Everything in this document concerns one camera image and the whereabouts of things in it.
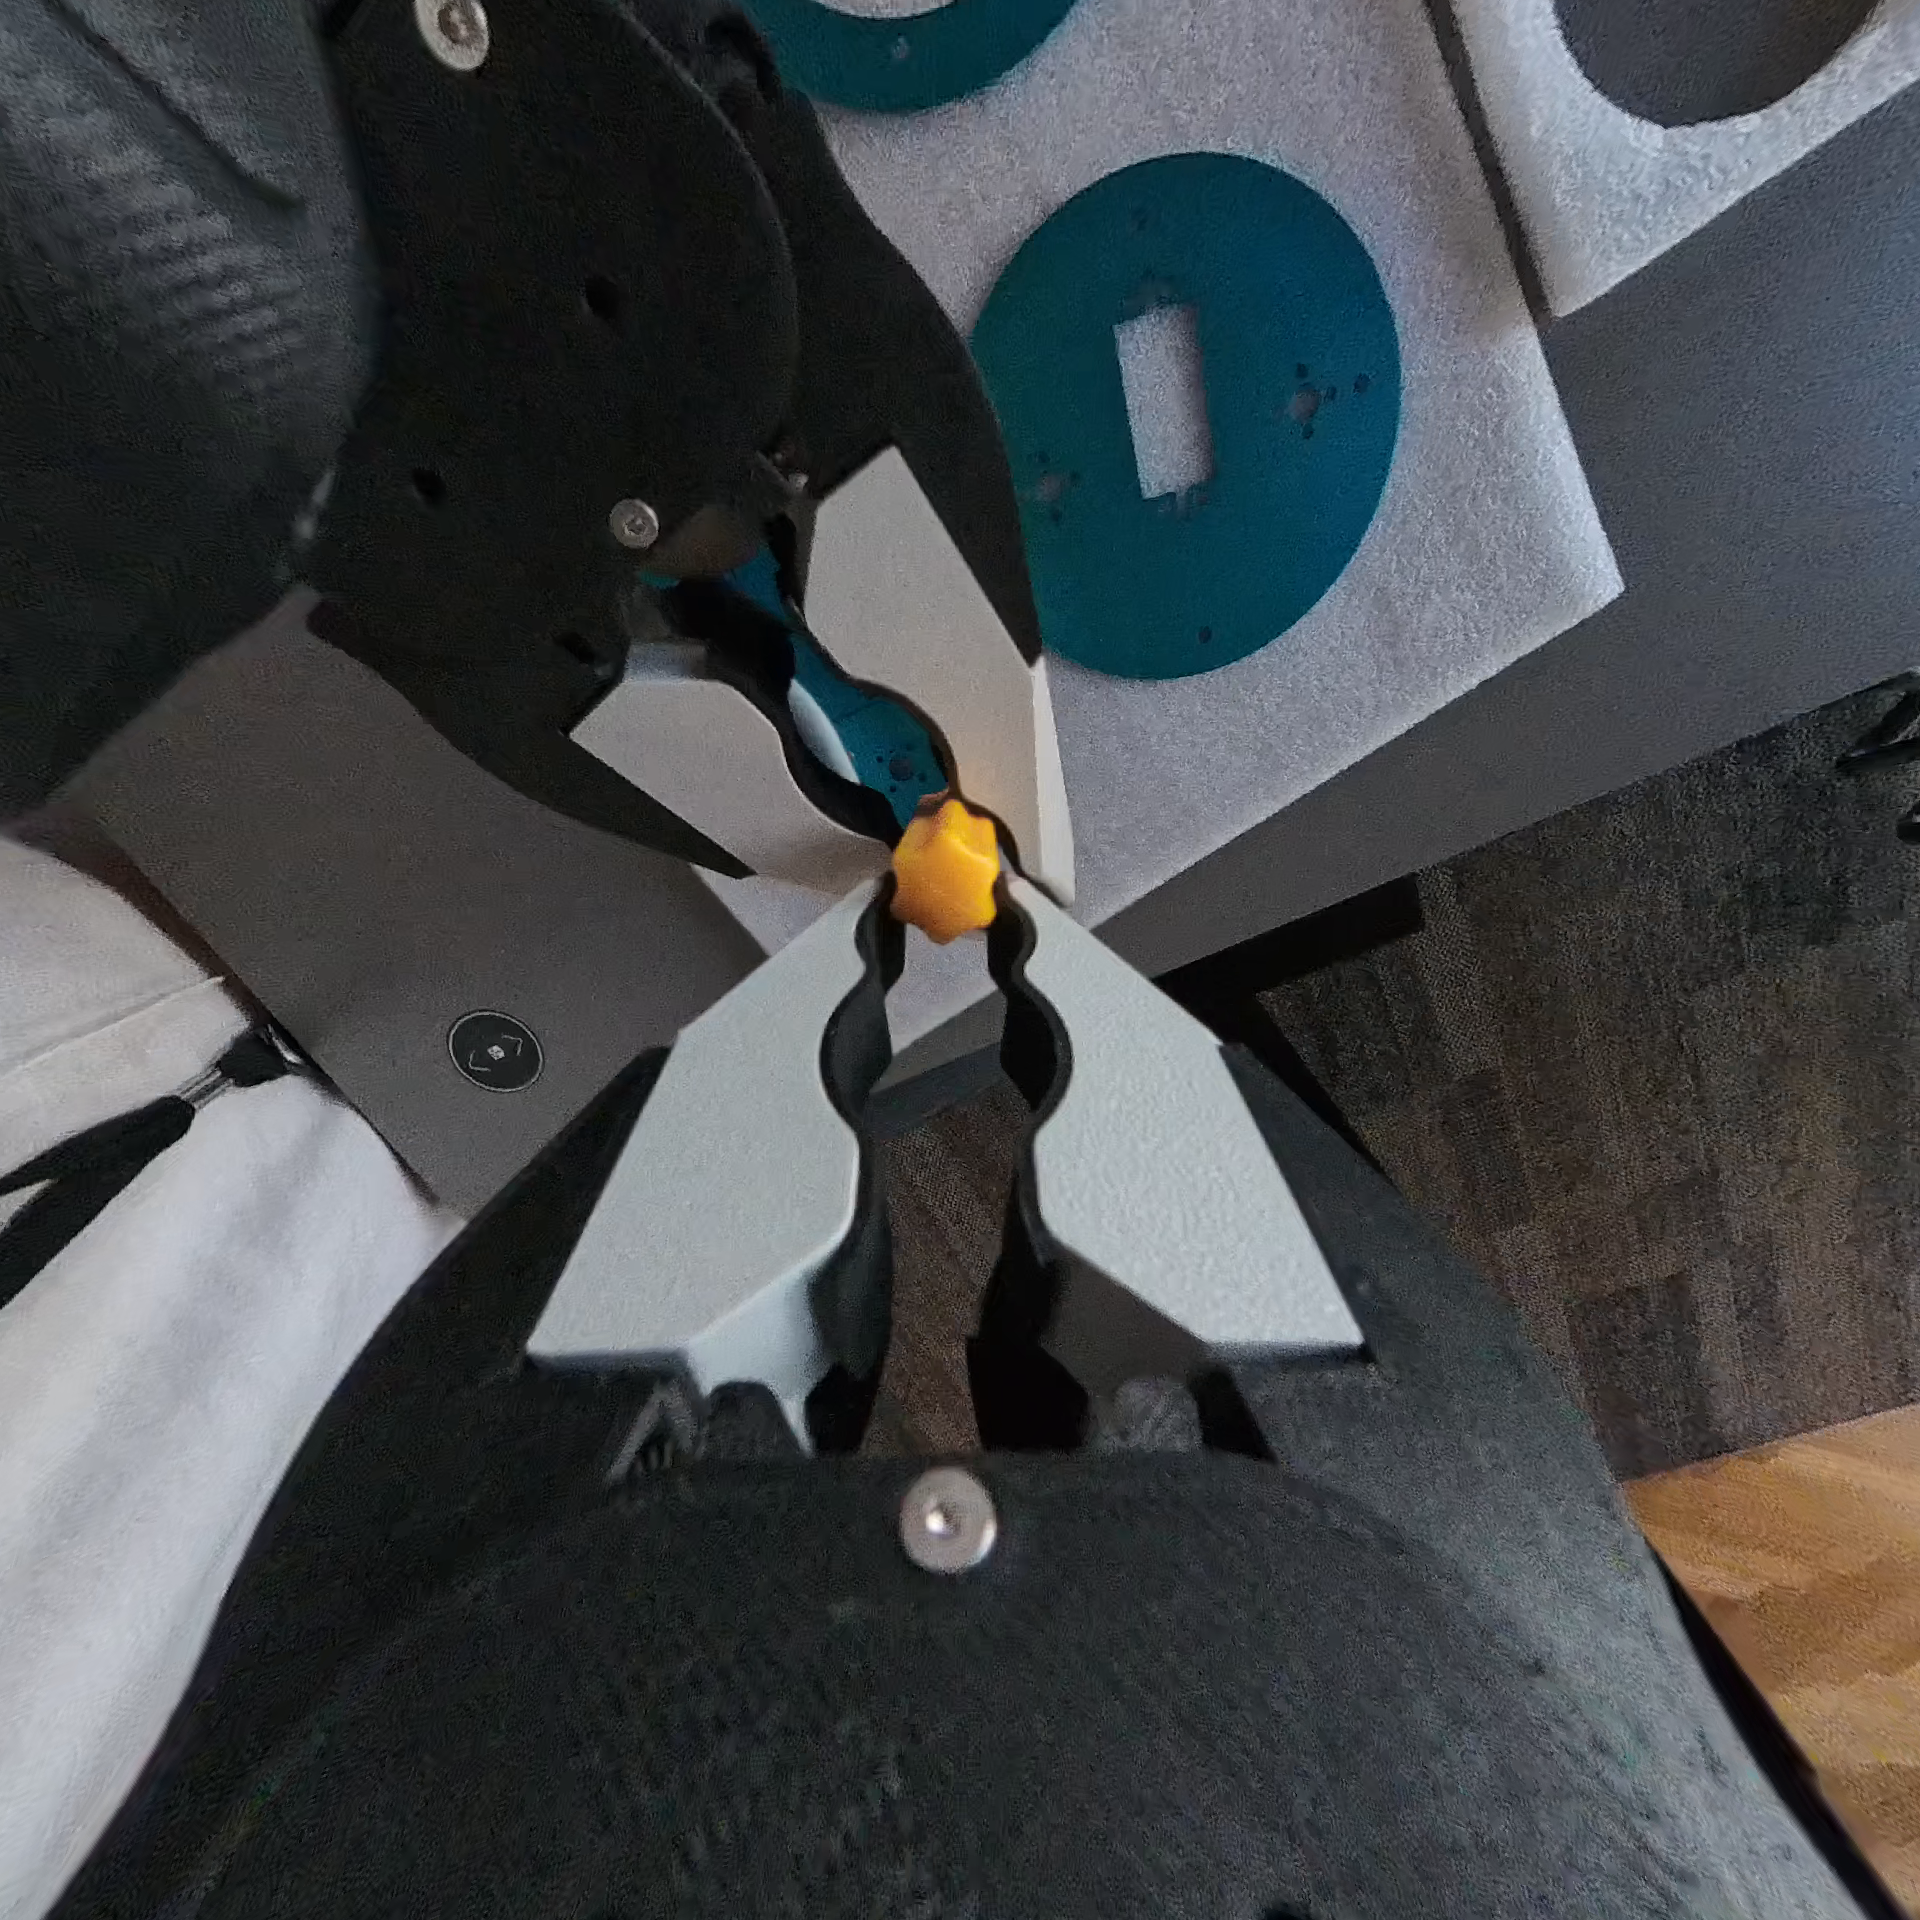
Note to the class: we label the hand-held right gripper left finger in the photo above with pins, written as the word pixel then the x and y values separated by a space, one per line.
pixel 705 1200

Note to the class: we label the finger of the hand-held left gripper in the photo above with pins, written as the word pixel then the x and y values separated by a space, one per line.
pixel 931 631
pixel 690 752

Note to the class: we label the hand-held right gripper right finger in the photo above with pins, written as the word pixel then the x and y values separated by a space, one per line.
pixel 1184 1200

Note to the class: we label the small blue round plate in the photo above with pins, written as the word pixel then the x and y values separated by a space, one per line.
pixel 896 759

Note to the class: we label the round black desk control button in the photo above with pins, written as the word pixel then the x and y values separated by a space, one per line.
pixel 495 1050

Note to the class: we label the grey desk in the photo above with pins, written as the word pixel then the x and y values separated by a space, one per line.
pixel 374 840

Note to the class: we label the blue round plate rectangular slot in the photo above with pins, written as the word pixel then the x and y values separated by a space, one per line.
pixel 1200 226

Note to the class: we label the white foam sheet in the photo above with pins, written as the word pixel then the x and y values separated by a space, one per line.
pixel 1500 496

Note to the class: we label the person's white shirt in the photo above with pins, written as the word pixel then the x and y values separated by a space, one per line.
pixel 180 1501

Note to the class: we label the white foam block round hole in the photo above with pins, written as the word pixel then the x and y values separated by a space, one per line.
pixel 1576 196

